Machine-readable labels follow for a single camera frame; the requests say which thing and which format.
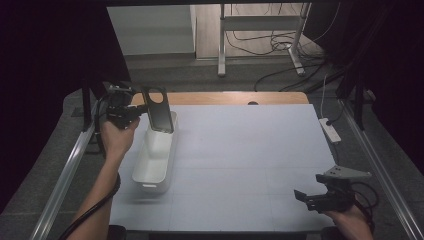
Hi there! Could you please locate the white power cable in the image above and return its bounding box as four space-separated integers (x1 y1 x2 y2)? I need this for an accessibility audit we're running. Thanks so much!
319 74 330 120

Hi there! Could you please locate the aluminium rail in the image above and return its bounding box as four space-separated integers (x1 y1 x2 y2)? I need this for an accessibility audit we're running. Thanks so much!
337 99 424 240
29 99 106 240

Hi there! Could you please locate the dark floor plate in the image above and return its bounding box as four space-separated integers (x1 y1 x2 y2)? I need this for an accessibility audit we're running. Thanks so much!
83 131 108 156

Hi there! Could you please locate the wooden table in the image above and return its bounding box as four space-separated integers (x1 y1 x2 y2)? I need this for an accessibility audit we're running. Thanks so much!
131 91 310 107

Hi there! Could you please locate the white plastic bin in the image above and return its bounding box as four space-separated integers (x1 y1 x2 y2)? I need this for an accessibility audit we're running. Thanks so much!
131 111 179 195

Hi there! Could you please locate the black curtain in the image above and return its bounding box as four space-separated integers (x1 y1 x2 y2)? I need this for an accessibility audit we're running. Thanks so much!
303 0 424 168
0 0 132 214

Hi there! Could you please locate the white cabinet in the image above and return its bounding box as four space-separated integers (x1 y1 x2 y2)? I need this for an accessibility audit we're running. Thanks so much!
106 4 198 57

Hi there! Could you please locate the person's left hand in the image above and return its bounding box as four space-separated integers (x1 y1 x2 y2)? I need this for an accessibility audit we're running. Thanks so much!
100 115 141 159

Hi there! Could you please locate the black stand leg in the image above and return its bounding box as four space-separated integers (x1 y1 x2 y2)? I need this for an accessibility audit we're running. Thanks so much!
335 75 366 132
81 77 134 133

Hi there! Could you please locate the white metal stand frame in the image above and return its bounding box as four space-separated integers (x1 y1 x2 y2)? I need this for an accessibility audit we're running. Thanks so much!
217 2 313 78

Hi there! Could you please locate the grey phone case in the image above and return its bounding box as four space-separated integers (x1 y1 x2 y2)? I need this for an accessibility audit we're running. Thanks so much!
141 85 175 135

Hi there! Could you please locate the person's right hand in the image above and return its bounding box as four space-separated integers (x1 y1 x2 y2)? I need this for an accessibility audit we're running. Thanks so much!
323 195 372 233

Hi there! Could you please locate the white power strip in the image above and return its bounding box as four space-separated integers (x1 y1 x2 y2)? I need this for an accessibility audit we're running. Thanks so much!
318 117 343 145

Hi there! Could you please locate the black plug cable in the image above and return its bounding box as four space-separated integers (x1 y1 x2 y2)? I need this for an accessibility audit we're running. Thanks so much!
326 99 346 127

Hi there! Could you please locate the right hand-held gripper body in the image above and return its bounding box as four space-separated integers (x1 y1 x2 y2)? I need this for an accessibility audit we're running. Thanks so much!
312 165 373 214

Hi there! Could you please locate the white table cover sheet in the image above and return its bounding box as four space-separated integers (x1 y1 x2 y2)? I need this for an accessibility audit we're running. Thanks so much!
108 104 337 233

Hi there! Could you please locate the tangle of black cables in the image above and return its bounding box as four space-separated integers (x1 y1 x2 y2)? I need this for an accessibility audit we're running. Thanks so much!
224 2 341 93

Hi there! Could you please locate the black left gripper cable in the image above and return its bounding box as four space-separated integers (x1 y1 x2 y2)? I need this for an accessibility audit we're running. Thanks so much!
58 93 122 240

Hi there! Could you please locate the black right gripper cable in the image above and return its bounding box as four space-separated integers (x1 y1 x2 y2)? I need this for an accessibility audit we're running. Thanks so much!
349 181 380 234

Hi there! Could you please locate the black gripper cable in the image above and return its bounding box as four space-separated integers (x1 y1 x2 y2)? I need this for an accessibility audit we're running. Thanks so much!
349 181 380 234
58 93 122 240

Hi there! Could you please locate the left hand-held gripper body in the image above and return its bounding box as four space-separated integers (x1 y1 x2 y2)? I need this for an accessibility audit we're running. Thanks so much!
102 80 143 130

